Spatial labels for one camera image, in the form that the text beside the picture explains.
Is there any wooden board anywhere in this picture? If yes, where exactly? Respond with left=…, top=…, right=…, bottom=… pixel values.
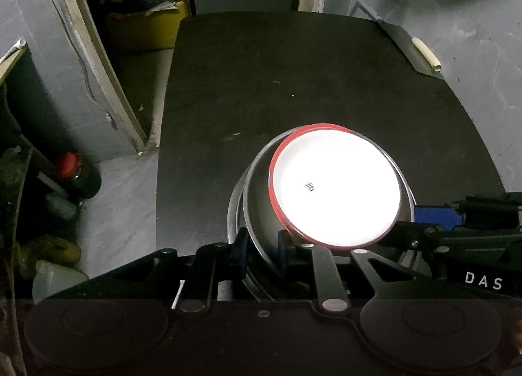
left=0, top=37, right=27, bottom=76

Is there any steel bowl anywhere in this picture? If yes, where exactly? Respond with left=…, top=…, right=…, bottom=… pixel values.
left=242, top=125, right=417, bottom=304

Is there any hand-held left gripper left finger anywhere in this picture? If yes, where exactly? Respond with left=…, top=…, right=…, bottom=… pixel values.
left=90, top=233, right=250, bottom=313

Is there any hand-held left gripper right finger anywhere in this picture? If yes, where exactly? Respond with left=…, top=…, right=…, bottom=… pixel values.
left=276, top=230, right=434, bottom=313

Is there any grey wall cable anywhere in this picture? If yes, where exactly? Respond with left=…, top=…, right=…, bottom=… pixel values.
left=38, top=0, right=120, bottom=131

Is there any wooden door frame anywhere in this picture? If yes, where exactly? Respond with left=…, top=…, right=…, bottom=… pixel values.
left=37, top=0, right=161, bottom=153

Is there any white plastic jug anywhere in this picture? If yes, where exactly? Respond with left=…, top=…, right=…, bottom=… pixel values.
left=31, top=260, right=89, bottom=304

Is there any yellow box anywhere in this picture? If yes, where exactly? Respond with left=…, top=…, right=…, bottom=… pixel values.
left=106, top=0, right=192, bottom=53

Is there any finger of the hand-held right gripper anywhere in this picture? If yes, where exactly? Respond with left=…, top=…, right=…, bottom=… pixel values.
left=414, top=192, right=522, bottom=232
left=378, top=221, right=522, bottom=256

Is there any large steel plate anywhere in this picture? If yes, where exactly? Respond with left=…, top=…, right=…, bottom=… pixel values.
left=227, top=164, right=430, bottom=279

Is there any red capped dark bottle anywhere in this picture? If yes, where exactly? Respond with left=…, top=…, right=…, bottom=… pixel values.
left=54, top=151, right=102, bottom=200

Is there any yellow plastic bottle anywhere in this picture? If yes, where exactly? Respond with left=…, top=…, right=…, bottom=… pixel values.
left=17, top=235, right=83, bottom=269

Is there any white rolled tube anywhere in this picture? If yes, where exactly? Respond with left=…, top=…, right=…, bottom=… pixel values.
left=411, top=37, right=442, bottom=72

